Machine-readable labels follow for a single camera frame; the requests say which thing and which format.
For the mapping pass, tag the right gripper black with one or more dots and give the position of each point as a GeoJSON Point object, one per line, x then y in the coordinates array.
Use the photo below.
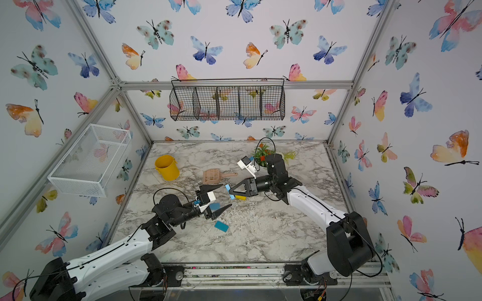
{"type": "Point", "coordinates": [246, 182]}

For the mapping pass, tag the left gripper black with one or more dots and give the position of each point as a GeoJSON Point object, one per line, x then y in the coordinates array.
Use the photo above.
{"type": "Point", "coordinates": [205, 189]}

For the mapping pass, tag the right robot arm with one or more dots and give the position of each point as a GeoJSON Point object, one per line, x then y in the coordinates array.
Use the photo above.
{"type": "Point", "coordinates": [348, 243]}

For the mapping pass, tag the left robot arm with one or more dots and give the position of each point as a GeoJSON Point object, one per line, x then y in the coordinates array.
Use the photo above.
{"type": "Point", "coordinates": [130, 262]}

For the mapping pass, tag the light blue building block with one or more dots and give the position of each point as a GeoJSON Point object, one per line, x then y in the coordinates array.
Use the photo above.
{"type": "Point", "coordinates": [214, 206]}

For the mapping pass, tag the teal building block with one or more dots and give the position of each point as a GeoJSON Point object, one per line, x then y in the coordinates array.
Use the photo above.
{"type": "Point", "coordinates": [221, 226]}

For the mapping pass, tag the beige plastic slotted scoop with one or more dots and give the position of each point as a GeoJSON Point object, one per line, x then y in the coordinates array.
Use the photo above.
{"type": "Point", "coordinates": [215, 176]}

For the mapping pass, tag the white pot artificial flowers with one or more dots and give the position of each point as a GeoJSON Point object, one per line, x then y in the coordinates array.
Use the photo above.
{"type": "Point", "coordinates": [262, 151]}

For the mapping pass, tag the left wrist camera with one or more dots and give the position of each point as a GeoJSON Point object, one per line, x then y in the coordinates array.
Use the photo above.
{"type": "Point", "coordinates": [203, 200]}

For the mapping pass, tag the black wire wall basket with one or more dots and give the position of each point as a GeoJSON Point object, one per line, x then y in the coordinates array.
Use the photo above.
{"type": "Point", "coordinates": [227, 100]}

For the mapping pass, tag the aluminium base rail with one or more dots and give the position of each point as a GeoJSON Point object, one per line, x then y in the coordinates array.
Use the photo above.
{"type": "Point", "coordinates": [212, 276]}

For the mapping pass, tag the white mesh wall basket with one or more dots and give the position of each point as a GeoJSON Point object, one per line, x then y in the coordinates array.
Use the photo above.
{"type": "Point", "coordinates": [90, 162]}

